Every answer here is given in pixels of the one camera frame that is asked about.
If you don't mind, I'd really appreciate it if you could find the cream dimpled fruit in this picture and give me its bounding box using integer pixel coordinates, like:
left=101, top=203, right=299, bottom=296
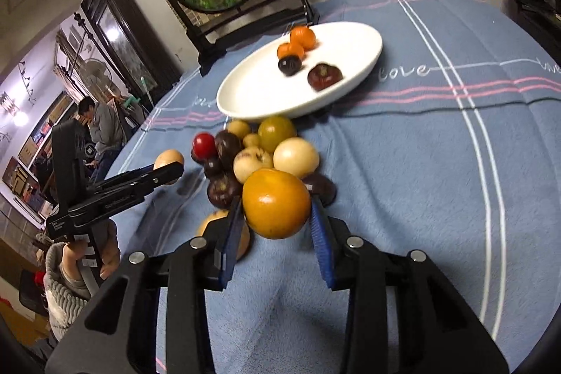
left=232, top=146, right=275, bottom=184

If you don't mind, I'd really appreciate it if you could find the person's left hand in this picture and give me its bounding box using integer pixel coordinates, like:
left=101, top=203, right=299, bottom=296
left=61, top=220, right=122, bottom=288

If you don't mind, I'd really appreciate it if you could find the cream round fruit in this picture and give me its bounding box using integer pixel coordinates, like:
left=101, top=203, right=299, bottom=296
left=273, top=137, right=320, bottom=185

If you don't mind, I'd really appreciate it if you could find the small dark purple fruit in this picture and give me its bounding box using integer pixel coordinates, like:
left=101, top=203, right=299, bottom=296
left=203, top=157, right=224, bottom=178

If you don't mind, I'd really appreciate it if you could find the mandarin orange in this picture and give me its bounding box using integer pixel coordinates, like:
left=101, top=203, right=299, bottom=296
left=277, top=42, right=305, bottom=60
left=290, top=26, right=317, bottom=51

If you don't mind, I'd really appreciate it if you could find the white oval plate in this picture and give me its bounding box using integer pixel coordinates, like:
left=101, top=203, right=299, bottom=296
left=216, top=22, right=383, bottom=119

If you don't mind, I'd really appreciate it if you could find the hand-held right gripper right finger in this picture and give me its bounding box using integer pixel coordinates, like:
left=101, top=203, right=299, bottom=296
left=309, top=199, right=511, bottom=374

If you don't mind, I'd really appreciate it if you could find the large yellow-orange fruit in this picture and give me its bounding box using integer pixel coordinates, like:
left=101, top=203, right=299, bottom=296
left=242, top=168, right=312, bottom=240

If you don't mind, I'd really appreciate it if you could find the blue striped tablecloth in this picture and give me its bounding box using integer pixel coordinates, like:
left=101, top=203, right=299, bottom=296
left=105, top=0, right=561, bottom=374

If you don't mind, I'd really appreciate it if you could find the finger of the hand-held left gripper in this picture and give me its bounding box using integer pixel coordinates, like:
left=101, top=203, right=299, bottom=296
left=90, top=161, right=185, bottom=221

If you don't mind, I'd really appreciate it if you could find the black computer desk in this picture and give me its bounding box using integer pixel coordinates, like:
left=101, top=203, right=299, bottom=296
left=513, top=1, right=561, bottom=66

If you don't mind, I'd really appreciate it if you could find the large dark purple fruit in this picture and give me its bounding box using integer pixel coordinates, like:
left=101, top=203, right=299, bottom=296
left=207, top=173, right=243, bottom=209

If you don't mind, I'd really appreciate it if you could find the dark wooden cabinet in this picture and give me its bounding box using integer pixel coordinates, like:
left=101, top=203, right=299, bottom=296
left=81, top=0, right=182, bottom=94

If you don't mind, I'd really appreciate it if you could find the tan round fruit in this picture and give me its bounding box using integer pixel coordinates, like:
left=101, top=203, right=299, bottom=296
left=196, top=210, right=251, bottom=261

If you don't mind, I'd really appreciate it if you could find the dark purple plum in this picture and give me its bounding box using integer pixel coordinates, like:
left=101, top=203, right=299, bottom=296
left=278, top=55, right=303, bottom=77
left=215, top=130, right=243, bottom=171

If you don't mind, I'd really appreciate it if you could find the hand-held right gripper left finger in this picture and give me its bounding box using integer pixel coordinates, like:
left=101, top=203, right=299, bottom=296
left=44, top=195, right=246, bottom=374

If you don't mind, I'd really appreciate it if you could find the tan oval fruit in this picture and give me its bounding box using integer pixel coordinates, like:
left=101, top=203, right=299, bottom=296
left=154, top=149, right=185, bottom=185

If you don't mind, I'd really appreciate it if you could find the yellow-green round fruit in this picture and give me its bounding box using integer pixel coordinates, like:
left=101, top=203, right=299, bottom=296
left=258, top=115, right=298, bottom=154

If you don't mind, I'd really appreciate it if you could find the dark red mangosteen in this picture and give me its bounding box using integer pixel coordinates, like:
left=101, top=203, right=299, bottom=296
left=307, top=63, right=343, bottom=91

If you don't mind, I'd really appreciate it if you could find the small red fruit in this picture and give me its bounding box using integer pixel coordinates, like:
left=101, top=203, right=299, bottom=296
left=192, top=132, right=217, bottom=160

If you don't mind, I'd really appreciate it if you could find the dark brown rough fruit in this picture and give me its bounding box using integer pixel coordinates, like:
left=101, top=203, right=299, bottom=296
left=302, top=173, right=338, bottom=207

